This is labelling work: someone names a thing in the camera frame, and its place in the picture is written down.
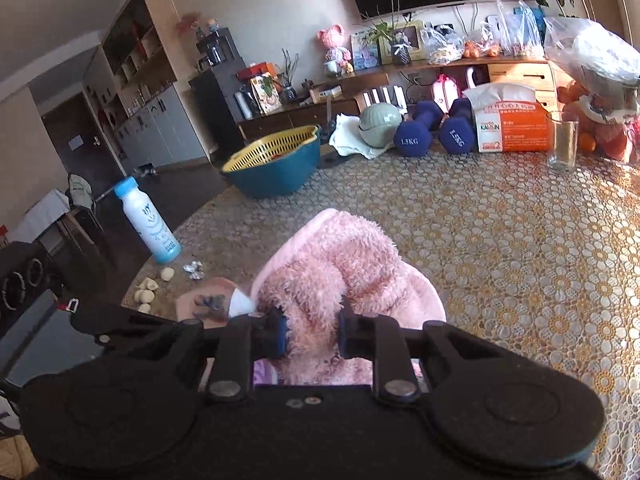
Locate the blue picture card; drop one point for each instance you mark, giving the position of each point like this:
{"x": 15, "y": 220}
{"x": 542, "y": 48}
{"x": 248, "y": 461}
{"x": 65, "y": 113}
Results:
{"x": 364, "y": 52}

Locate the pink patterned cloth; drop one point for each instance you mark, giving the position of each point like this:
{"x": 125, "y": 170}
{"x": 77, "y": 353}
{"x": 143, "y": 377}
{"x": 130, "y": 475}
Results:
{"x": 202, "y": 305}

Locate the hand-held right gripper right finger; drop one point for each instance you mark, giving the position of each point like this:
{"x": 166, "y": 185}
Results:
{"x": 344, "y": 336}

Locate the red box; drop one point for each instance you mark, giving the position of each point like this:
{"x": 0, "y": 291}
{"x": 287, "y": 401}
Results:
{"x": 256, "y": 70}

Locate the blue plastic bowl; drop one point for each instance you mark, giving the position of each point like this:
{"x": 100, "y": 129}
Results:
{"x": 280, "y": 175}

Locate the gold floral lace tablecloth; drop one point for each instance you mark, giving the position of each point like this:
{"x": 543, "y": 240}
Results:
{"x": 500, "y": 240}

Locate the yellow plastic colander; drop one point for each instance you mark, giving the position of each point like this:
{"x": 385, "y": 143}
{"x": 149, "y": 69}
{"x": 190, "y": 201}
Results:
{"x": 270, "y": 147}

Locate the blue dumbbell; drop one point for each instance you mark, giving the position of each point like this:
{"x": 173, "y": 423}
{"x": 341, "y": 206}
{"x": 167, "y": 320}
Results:
{"x": 415, "y": 135}
{"x": 457, "y": 132}

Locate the black cabinet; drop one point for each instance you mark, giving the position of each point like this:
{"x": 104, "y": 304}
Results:
{"x": 215, "y": 110}

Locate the wooden wall shelf unit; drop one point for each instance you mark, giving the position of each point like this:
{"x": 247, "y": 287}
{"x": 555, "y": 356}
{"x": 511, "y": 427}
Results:
{"x": 150, "y": 110}

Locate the dark door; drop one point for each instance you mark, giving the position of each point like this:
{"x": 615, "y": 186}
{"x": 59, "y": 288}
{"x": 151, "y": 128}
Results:
{"x": 75, "y": 145}

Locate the wooden sideboard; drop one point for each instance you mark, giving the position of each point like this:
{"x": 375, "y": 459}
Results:
{"x": 300, "y": 117}

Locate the bag of oranges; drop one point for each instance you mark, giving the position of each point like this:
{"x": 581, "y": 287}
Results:
{"x": 607, "y": 132}

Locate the black coffee machine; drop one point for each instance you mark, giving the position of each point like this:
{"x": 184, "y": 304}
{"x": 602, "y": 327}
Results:
{"x": 217, "y": 47}

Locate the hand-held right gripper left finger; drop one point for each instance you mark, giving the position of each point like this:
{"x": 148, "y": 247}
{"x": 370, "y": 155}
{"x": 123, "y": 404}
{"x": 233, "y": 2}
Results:
{"x": 280, "y": 336}

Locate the light wooden drawer box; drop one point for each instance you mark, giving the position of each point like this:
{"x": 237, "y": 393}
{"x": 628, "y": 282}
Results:
{"x": 520, "y": 77}

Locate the colourful book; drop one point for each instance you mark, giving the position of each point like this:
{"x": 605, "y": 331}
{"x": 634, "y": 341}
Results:
{"x": 266, "y": 94}

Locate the orange and white bag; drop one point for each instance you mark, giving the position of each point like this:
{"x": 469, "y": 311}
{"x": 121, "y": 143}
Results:
{"x": 510, "y": 120}

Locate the silver foil wrappers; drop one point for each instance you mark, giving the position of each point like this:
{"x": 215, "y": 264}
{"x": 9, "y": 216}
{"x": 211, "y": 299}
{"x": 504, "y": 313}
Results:
{"x": 194, "y": 269}

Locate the white bottle with blue cap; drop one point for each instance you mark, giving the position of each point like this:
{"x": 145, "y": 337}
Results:
{"x": 150, "y": 230}

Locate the large clear plastic bag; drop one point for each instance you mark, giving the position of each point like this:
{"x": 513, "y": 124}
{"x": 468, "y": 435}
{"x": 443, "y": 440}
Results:
{"x": 595, "y": 55}

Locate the green round container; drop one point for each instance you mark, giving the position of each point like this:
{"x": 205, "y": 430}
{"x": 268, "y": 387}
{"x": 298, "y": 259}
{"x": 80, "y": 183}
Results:
{"x": 380, "y": 122}

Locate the black device with round rings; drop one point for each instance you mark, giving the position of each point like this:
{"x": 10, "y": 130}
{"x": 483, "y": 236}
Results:
{"x": 25, "y": 280}

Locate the clear drinking glass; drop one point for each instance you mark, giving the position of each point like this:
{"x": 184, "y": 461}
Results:
{"x": 562, "y": 142}

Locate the pink bear figurine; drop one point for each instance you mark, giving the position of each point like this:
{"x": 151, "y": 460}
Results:
{"x": 334, "y": 45}

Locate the chair with green cushion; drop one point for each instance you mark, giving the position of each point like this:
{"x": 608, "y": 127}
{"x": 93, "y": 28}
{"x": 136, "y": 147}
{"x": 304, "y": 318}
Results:
{"x": 80, "y": 190}

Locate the green photo frame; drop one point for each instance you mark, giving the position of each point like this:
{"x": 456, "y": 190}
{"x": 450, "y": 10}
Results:
{"x": 412, "y": 35}

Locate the white cloth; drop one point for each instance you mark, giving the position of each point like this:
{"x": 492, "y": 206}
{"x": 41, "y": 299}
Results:
{"x": 345, "y": 140}

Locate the small potted plant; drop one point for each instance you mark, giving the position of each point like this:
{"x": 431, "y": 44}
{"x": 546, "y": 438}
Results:
{"x": 387, "y": 30}

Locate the vase with green stems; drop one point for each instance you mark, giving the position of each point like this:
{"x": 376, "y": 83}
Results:
{"x": 290, "y": 77}

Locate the oranges on sideboard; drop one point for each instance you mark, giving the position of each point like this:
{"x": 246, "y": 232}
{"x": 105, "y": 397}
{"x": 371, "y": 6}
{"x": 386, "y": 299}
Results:
{"x": 480, "y": 50}

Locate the small white table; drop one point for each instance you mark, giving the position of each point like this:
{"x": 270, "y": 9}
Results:
{"x": 37, "y": 215}

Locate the pink small backpack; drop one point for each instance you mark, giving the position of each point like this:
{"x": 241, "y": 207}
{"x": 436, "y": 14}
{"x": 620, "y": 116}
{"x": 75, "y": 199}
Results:
{"x": 445, "y": 91}

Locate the clear plastic bag with snacks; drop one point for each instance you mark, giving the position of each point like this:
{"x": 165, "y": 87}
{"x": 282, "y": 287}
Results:
{"x": 442, "y": 45}

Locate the tall clear plastic bag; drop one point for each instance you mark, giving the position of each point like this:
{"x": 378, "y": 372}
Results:
{"x": 520, "y": 30}

